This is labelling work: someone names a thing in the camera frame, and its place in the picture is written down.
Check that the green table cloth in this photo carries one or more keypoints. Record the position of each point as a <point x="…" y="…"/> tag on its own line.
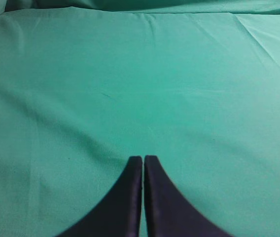
<point x="84" y="84"/>

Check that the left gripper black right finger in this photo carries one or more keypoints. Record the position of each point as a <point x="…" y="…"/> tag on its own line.
<point x="168" y="213"/>

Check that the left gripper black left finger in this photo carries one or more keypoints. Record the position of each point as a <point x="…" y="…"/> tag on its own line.
<point x="118" y="213"/>

